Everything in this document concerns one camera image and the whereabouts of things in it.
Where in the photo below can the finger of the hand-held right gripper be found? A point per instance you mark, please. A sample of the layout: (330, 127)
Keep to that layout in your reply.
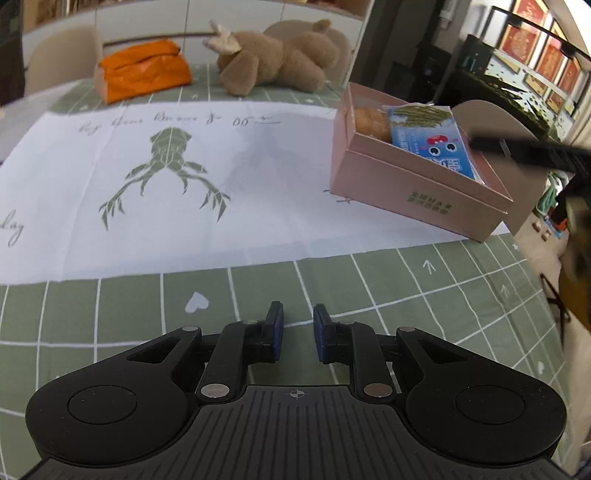
(531, 152)

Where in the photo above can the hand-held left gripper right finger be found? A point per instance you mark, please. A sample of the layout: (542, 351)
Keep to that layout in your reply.
(321, 332)

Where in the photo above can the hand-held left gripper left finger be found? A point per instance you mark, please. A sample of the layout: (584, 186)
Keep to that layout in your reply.
(277, 332)

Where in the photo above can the blue green snack packet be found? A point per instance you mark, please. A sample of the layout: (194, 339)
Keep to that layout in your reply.
(429, 143)

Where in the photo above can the pink cardboard box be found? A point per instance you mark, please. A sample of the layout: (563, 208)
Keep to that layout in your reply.
(415, 194)

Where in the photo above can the clear bread packet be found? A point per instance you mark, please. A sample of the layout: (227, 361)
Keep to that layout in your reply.
(369, 122)

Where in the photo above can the fish tank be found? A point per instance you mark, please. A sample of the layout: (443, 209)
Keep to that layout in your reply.
(508, 83)

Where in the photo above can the red framed picture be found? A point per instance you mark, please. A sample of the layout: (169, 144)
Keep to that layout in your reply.
(526, 23)
(565, 85)
(549, 55)

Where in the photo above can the blurred brown object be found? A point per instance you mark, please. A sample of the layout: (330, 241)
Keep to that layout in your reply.
(579, 277)

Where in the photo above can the black water dispenser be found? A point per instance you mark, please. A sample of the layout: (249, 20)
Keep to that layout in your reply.
(415, 78)

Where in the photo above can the white paper with squid drawing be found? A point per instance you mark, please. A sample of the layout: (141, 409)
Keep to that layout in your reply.
(258, 184)

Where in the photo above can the brown plush toy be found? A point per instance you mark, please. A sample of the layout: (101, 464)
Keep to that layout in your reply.
(277, 60)

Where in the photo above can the orange plastic bag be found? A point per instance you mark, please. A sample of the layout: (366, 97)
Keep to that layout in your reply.
(143, 69)

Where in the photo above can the white wooden sideboard cabinet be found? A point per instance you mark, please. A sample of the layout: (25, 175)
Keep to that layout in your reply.
(207, 14)

